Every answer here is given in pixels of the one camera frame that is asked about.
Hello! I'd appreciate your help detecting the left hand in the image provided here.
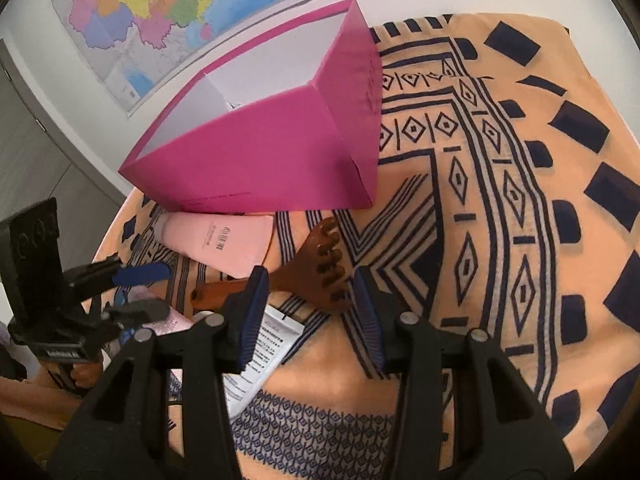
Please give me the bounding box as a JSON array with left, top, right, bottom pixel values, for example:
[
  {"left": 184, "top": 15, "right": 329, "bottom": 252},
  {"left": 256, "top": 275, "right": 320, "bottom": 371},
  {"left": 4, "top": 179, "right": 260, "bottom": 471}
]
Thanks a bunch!
[{"left": 35, "top": 356, "right": 103, "bottom": 394}]

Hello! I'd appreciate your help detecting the pink printed tube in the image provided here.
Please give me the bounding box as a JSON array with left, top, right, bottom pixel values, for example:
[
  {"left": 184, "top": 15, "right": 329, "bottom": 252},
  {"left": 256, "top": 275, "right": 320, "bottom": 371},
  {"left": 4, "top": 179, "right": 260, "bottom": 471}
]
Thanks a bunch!
[{"left": 114, "top": 284, "right": 202, "bottom": 340}]

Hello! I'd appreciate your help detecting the pink tube white cap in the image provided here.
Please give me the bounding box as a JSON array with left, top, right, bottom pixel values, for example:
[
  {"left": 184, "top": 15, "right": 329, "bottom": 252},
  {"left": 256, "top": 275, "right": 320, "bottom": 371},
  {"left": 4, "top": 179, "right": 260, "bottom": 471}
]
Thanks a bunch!
[{"left": 153, "top": 212, "right": 274, "bottom": 278}]

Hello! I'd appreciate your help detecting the grey cabinet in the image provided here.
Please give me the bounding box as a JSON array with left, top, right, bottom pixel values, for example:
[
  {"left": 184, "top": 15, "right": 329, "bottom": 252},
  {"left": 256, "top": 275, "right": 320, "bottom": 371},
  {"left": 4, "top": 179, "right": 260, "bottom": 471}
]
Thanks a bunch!
[{"left": 1, "top": 44, "right": 125, "bottom": 260}]

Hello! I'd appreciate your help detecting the white printed sachet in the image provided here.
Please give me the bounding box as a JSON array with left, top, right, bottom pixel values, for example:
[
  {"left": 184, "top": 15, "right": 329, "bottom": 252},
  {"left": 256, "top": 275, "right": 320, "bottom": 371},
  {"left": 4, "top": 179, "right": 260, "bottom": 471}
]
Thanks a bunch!
[{"left": 222, "top": 304, "right": 304, "bottom": 422}]

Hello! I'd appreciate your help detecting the brown wooden comb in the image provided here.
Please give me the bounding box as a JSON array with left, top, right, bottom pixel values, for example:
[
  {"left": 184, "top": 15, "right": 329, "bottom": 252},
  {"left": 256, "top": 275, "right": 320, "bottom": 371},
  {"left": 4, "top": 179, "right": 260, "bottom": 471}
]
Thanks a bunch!
[{"left": 190, "top": 217, "right": 352, "bottom": 314}]

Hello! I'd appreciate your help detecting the orange patterned cloth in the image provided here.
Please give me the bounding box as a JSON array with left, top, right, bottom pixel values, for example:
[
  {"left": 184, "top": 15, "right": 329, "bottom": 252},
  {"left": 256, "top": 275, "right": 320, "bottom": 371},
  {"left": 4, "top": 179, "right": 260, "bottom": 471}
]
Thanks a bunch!
[{"left": 96, "top": 14, "right": 639, "bottom": 479}]

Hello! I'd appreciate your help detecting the magenta cardboard box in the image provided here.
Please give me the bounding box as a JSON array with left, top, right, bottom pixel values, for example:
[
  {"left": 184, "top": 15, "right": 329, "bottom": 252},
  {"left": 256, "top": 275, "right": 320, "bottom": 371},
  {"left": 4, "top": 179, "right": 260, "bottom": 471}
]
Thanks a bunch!
[{"left": 119, "top": 0, "right": 382, "bottom": 213}]

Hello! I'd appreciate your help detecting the colourful wall map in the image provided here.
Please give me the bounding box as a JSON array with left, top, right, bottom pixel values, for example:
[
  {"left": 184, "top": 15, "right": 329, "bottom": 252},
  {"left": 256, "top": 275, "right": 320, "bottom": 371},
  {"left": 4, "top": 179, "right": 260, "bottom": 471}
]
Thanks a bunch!
[{"left": 52, "top": 0, "right": 482, "bottom": 118}]

